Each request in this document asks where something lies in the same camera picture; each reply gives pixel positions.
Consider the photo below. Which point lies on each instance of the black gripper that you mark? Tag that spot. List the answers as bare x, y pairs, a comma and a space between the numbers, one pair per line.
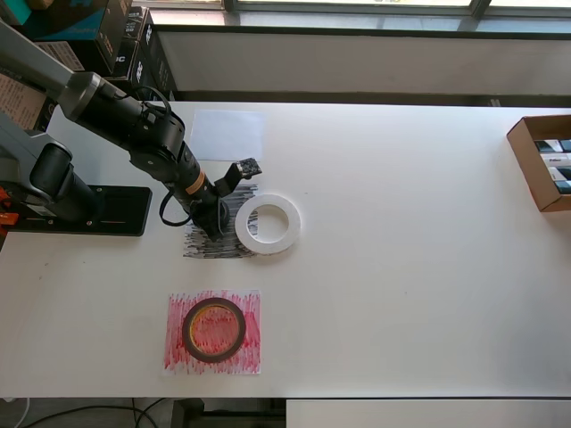
209, 218

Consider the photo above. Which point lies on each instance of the small black tape roll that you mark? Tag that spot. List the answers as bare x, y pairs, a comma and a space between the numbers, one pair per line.
226, 216

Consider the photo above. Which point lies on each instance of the white tape roll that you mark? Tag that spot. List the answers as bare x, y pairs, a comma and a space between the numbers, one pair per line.
267, 247

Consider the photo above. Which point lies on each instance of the red tape roll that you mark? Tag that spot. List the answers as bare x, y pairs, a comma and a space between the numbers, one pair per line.
209, 356

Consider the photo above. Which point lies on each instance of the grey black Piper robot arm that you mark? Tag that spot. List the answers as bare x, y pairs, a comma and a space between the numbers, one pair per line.
134, 120

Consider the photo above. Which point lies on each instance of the black scribbled paper sheet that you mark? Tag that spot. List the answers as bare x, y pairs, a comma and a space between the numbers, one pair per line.
223, 249

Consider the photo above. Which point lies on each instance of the blank white paper sheet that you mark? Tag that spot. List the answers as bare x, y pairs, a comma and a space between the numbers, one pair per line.
232, 134

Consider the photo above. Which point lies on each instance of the red scribbled paper sheet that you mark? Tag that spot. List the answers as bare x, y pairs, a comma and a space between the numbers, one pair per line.
176, 352

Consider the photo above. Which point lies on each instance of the black printed product box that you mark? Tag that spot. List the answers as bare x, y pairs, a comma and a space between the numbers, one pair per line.
111, 35
156, 67

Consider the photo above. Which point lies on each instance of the orange clamp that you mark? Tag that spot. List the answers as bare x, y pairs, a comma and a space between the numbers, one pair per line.
9, 219

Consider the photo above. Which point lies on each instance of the black box with white label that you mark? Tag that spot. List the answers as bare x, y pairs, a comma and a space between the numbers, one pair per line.
62, 53

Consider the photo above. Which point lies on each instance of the brown printed cardboard carton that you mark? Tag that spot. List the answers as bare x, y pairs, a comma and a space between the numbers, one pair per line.
18, 102

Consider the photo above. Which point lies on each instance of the teal product box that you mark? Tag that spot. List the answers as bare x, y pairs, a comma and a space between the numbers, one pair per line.
67, 24

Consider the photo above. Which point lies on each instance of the white board panel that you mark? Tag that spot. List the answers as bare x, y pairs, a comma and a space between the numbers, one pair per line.
401, 417

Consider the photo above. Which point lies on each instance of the open brown cardboard box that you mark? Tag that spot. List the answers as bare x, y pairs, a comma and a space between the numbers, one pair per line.
522, 147

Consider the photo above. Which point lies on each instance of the small white black carton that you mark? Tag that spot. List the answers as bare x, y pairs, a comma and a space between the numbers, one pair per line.
562, 174
555, 159
564, 187
566, 145
546, 145

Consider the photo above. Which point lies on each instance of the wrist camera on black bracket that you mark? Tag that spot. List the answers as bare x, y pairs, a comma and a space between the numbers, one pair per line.
249, 167

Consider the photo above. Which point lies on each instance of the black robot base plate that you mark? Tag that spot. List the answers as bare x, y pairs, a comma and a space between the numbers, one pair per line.
125, 214

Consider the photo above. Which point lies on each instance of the black table frame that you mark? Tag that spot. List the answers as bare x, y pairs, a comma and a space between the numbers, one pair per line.
187, 414

